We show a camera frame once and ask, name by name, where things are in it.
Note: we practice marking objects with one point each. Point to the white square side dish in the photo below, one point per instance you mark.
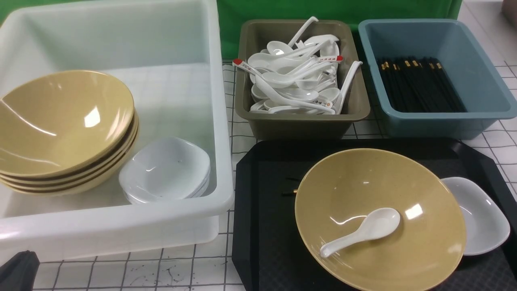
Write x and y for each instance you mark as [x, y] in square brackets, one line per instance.
[487, 226]

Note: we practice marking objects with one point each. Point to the top stacked tan bowl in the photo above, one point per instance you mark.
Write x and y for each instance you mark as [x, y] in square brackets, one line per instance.
[61, 122]

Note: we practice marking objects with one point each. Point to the blue chopstick bin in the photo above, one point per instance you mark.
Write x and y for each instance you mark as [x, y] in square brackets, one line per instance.
[472, 74]

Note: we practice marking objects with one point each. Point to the bundle of black chopsticks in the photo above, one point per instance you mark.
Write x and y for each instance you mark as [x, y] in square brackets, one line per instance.
[419, 85]

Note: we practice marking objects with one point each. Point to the black serving tray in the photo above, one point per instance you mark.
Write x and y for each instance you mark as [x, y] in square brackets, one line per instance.
[268, 252]

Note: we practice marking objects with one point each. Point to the green backdrop cloth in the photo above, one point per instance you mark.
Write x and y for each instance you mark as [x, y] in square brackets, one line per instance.
[233, 13]

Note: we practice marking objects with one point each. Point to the tan noodle bowl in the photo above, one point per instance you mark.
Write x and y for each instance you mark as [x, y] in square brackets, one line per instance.
[338, 192]

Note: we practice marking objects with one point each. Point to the olive brown spoon bin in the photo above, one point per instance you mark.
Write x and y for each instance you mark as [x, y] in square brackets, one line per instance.
[255, 36]

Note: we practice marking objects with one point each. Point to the white spoon leaning right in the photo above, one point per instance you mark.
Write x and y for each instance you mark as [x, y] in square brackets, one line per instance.
[339, 102]

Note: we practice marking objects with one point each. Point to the pile of white spoons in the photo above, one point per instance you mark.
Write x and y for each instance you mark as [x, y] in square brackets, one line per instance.
[307, 73]

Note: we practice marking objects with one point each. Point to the large white plastic tub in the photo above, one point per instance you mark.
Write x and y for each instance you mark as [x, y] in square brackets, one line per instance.
[168, 53]

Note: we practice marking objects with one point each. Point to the bottom stacked tan bowl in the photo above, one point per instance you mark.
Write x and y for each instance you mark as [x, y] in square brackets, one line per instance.
[78, 187]

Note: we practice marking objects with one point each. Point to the white spoon upright handle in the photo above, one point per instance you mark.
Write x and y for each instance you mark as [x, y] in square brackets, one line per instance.
[301, 30]

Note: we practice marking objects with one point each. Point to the white soup spoon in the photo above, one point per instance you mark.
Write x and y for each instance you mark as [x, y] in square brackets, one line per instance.
[376, 225]

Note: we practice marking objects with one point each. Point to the stacked tan bowl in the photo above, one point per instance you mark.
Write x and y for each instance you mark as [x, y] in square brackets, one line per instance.
[61, 122]
[78, 187]
[35, 187]
[87, 170]

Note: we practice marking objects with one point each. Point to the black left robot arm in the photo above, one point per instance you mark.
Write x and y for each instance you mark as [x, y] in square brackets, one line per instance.
[19, 273]

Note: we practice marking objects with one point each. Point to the white square dish stack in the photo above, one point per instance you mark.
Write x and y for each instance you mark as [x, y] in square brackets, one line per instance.
[167, 169]

